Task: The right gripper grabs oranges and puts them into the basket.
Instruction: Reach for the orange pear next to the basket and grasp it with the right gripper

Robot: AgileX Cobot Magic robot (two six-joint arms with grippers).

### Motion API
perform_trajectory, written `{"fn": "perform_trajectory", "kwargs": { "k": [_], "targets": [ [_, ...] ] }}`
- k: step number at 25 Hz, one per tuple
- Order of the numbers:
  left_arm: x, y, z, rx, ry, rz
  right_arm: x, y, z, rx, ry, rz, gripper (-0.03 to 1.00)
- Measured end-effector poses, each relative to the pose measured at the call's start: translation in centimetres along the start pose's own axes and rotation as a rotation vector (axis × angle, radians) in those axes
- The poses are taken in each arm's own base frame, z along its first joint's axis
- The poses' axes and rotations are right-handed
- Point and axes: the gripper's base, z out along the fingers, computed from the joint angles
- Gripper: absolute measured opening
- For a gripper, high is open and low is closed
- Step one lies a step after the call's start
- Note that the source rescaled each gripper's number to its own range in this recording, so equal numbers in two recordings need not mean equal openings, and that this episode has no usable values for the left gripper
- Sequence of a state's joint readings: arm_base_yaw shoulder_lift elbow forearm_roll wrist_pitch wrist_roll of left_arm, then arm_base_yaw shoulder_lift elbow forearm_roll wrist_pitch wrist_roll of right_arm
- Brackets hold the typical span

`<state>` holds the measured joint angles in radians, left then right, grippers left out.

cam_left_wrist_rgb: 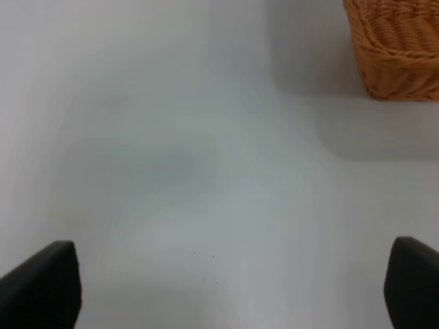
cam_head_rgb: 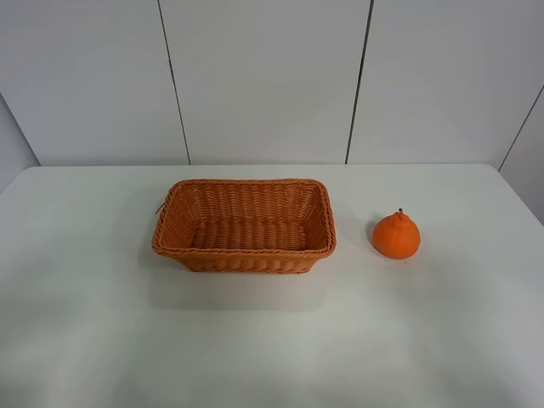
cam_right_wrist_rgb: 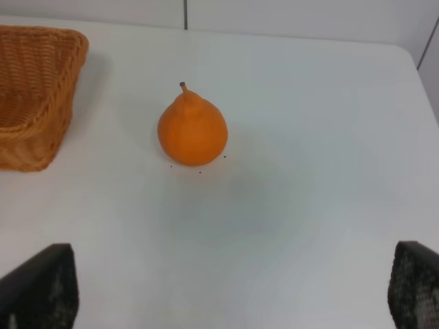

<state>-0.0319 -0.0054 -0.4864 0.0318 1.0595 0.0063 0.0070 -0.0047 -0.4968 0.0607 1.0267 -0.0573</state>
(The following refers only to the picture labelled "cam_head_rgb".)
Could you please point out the orange woven wicker basket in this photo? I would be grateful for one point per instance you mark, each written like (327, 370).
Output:
(274, 226)

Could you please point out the orange with stem knob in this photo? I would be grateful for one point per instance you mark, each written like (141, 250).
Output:
(396, 236)

